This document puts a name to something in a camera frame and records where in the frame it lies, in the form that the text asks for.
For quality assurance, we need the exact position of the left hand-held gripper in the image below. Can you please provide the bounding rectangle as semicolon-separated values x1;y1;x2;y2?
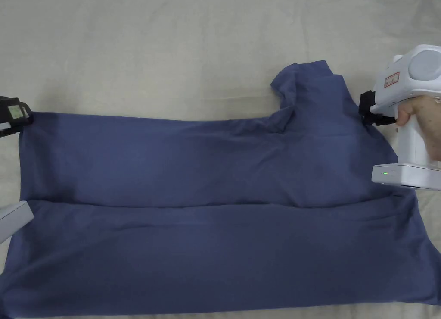
0;96;34;245

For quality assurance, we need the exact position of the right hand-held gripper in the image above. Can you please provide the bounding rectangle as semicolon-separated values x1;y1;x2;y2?
359;44;441;193

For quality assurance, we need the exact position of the dark blue shirt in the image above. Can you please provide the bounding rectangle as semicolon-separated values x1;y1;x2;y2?
0;59;441;319

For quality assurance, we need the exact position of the person's right hand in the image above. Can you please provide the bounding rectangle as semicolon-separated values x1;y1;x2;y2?
395;93;441;162

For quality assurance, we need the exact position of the bed with beige sheet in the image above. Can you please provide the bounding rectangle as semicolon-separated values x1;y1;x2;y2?
0;0;441;319

